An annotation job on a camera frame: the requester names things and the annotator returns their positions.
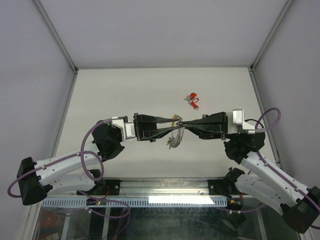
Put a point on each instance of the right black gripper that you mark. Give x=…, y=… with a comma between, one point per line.
x=213, y=126

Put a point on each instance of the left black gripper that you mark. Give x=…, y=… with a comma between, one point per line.
x=150, y=134

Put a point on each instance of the green tag key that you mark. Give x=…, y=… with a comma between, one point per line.
x=171, y=143

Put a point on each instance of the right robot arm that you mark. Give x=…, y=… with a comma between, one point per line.
x=298, y=204

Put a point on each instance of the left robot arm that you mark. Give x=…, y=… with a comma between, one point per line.
x=83, y=169

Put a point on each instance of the red tag key lower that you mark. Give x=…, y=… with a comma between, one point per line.
x=193, y=103

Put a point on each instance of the red tag key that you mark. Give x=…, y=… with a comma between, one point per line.
x=191, y=96
x=193, y=103

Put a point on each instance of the red tag key upper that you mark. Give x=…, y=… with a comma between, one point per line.
x=191, y=96

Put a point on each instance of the aluminium mounting rail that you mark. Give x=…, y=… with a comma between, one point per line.
x=129, y=188

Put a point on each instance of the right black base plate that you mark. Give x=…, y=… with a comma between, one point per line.
x=221, y=187

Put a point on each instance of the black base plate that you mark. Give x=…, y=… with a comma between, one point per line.
x=106, y=186
x=221, y=187

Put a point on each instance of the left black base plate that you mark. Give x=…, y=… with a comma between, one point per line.
x=106, y=186

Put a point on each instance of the white slotted cable duct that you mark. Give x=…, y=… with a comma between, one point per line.
x=136, y=202

